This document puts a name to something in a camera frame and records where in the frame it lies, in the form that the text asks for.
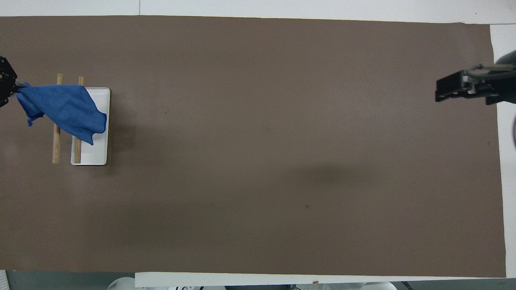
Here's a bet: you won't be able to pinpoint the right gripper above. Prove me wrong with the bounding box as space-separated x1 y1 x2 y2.
485 52 516 106

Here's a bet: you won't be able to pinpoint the blue towel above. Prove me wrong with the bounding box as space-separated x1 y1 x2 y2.
17 82 108 146

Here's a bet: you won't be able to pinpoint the white towel rack wooden bars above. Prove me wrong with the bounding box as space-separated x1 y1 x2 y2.
52 73 111 166

